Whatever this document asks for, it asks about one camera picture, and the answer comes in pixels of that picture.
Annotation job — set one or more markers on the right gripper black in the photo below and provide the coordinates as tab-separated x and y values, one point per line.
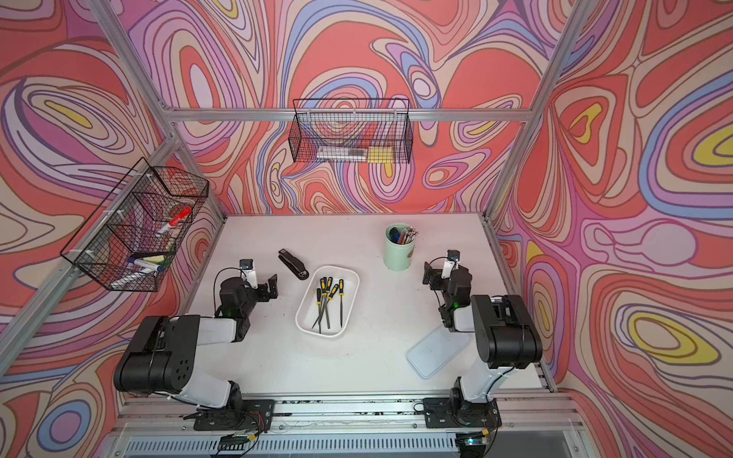
433	275

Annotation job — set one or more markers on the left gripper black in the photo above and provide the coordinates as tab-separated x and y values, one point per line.
262	289

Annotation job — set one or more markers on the file tool four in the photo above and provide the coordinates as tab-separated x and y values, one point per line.
323	291

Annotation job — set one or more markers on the file tool three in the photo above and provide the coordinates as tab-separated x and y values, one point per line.
330	284

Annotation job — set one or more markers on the file tool one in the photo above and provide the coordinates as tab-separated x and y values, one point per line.
341	302

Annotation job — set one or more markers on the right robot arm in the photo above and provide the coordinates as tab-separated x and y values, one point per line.
506	340

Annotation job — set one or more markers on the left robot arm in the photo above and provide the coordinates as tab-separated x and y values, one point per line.
161	357

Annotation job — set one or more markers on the white plastic storage box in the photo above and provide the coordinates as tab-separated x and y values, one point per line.
307	312

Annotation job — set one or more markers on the file tool six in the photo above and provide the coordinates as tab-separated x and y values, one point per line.
322	304

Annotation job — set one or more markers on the translucent box lid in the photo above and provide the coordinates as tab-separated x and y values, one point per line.
434	351

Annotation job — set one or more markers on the yellow box in basket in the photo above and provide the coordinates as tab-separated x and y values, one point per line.
380	155

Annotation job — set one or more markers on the green pen cup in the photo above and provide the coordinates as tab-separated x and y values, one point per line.
397	256

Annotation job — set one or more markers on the pens in cup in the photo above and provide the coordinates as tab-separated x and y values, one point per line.
404	234

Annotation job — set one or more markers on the red marker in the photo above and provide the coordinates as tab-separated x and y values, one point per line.
181	217

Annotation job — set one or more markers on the green marker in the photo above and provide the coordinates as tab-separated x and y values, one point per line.
160	260

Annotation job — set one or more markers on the blue white marker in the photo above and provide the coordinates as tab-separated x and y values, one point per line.
146	265

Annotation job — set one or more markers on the clear case in basket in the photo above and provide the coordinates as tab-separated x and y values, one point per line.
336	153

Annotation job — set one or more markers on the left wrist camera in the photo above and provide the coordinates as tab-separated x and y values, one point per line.
248	272

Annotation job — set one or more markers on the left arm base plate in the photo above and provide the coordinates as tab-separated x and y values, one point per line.
251	415

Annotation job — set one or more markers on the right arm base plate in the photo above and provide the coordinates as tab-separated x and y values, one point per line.
447	413

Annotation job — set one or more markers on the black wire basket left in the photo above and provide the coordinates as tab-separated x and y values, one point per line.
145	198

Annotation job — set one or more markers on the black wire basket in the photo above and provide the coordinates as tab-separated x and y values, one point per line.
145	198
350	122

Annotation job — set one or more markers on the black wire basket back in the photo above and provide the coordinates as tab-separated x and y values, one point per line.
350	122

